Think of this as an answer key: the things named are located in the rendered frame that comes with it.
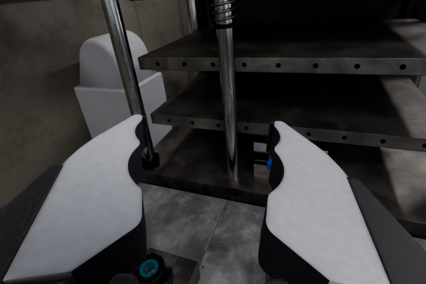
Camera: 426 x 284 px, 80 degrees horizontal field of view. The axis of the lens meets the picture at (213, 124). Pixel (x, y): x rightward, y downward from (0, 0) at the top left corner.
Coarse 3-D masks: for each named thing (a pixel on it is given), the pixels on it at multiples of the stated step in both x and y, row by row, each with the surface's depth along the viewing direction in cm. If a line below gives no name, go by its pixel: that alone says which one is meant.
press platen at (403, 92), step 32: (192, 96) 127; (256, 96) 120; (288, 96) 117; (320, 96) 114; (352, 96) 111; (384, 96) 108; (416, 96) 105; (256, 128) 98; (320, 128) 90; (352, 128) 88; (384, 128) 87; (416, 128) 85
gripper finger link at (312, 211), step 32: (288, 128) 11; (288, 160) 9; (320, 160) 9; (288, 192) 8; (320, 192) 8; (288, 224) 7; (320, 224) 7; (352, 224) 7; (288, 256) 6; (320, 256) 6; (352, 256) 6
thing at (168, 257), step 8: (152, 248) 73; (168, 256) 71; (176, 256) 70; (168, 264) 69; (176, 264) 68; (184, 264) 68; (192, 264) 68; (168, 272) 68; (176, 272) 66; (184, 272) 66; (192, 272) 66; (168, 280) 67; (176, 280) 65; (184, 280) 64; (192, 280) 66
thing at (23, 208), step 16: (48, 176) 8; (32, 192) 7; (48, 192) 7; (16, 208) 7; (32, 208) 7; (0, 224) 6; (16, 224) 6; (0, 240) 6; (16, 240) 6; (0, 256) 6; (0, 272) 5
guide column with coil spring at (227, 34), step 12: (216, 0) 77; (228, 0) 77; (228, 12) 78; (228, 36) 81; (228, 48) 83; (228, 60) 85; (228, 72) 87; (228, 84) 89; (228, 96) 91; (228, 108) 93; (228, 120) 96; (228, 132) 98; (228, 144) 101; (228, 156) 104; (228, 168) 107
